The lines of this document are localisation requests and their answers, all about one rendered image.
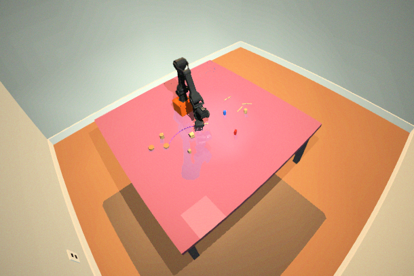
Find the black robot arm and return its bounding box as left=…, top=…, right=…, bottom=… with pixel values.
left=173, top=57, right=210, bottom=119

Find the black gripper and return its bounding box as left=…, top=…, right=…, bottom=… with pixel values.
left=193, top=111, right=204, bottom=128

